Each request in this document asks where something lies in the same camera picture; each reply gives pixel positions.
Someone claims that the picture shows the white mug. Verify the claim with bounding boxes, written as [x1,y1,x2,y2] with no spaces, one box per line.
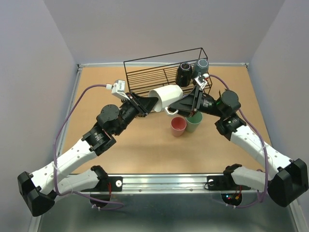
[148,85,183,116]

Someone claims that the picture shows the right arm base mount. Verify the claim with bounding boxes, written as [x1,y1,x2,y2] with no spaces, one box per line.
[204,174,251,191]

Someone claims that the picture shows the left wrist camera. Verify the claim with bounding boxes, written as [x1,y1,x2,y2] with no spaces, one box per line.
[106,79,127,101]

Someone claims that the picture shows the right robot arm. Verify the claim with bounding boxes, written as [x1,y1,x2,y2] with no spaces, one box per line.
[166,87,309,207]

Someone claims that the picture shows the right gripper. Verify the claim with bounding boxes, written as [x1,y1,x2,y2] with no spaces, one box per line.
[168,85,225,118]

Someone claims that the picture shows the black mug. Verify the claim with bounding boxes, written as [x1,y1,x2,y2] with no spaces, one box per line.
[175,62,192,87]

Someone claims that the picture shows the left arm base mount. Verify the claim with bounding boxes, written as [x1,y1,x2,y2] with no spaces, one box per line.
[90,176,123,192]

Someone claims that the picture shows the black wire dish rack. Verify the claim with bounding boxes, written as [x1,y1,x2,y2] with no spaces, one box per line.
[123,47,209,97]

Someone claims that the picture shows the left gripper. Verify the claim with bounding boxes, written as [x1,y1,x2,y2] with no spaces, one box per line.
[114,92,159,136]

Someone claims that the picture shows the red cup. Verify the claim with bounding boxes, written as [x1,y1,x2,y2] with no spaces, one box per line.
[170,117,187,137]

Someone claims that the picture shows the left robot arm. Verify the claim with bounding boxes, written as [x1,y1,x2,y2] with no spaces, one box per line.
[17,92,158,217]

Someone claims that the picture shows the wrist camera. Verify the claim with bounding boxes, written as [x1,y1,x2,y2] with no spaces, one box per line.
[106,79,127,101]
[193,73,210,90]

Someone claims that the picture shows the green cup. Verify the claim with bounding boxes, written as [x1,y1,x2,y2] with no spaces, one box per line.
[185,112,203,132]

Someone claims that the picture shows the blue-grey mug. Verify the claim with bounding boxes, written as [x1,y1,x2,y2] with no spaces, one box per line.
[191,59,209,79]

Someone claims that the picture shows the aluminium front rail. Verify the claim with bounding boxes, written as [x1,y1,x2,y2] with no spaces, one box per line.
[72,172,268,194]

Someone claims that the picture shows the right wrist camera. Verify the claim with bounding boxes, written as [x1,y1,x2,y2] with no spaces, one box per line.
[193,73,210,90]

